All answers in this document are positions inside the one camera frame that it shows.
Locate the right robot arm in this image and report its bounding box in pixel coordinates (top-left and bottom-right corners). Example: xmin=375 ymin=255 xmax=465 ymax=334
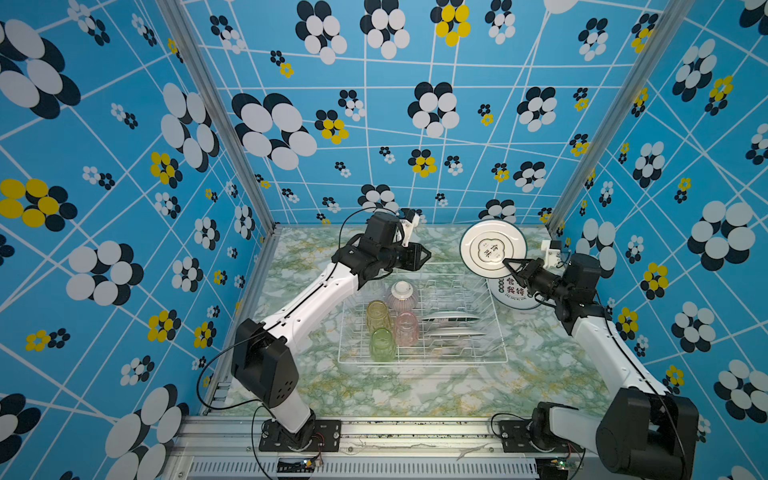
xmin=504 ymin=254 xmax=699 ymax=479

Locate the white plate in rack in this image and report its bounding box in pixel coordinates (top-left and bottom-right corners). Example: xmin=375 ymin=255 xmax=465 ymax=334
xmin=424 ymin=327 xmax=486 ymax=338

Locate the small white plate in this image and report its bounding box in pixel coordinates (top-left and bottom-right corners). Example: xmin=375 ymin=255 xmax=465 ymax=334
xmin=459 ymin=220 xmax=528 ymax=279

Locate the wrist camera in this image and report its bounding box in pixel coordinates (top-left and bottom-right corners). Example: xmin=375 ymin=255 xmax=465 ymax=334
xmin=400 ymin=208 xmax=421 ymax=247
xmin=540 ymin=239 xmax=570 ymax=268

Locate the green rimmed plate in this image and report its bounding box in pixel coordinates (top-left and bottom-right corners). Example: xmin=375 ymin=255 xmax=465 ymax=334
xmin=421 ymin=311 xmax=480 ymax=323

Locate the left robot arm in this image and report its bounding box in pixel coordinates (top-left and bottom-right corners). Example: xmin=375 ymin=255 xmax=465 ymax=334
xmin=231 ymin=209 xmax=431 ymax=445

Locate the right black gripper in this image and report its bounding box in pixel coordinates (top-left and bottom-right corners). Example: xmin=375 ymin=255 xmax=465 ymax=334
xmin=504 ymin=258 xmax=571 ymax=305

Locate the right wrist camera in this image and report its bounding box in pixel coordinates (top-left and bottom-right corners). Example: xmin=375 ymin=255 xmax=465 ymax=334
xmin=540 ymin=239 xmax=570 ymax=268

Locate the aluminium front rail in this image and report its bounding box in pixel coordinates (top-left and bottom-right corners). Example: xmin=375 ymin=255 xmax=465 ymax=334
xmin=161 ymin=414 xmax=615 ymax=479

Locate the green drinking glass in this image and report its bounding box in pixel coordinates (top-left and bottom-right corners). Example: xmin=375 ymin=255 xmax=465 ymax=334
xmin=369 ymin=328 xmax=397 ymax=363

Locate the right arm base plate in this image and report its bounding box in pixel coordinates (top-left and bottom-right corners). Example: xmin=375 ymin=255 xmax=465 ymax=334
xmin=493 ymin=419 xmax=583 ymax=456

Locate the yellow drinking glass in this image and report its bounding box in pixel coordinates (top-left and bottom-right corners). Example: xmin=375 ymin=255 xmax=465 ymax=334
xmin=366 ymin=300 xmax=392 ymax=334

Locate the white wire dish rack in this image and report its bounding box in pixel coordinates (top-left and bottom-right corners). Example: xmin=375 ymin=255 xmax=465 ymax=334
xmin=338 ymin=263 xmax=508 ymax=367

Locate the pink drinking glass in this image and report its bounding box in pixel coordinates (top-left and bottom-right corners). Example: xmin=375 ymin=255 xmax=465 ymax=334
xmin=394 ymin=312 xmax=420 ymax=347

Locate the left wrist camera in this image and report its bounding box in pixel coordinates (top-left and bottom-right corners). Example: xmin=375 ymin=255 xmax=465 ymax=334
xmin=400 ymin=208 xmax=421 ymax=247

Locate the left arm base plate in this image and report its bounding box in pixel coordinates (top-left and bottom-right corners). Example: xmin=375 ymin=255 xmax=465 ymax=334
xmin=256 ymin=419 xmax=342 ymax=453

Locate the red lettered white plate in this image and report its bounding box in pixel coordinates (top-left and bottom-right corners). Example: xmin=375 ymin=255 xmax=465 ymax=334
xmin=487 ymin=276 xmax=541 ymax=311

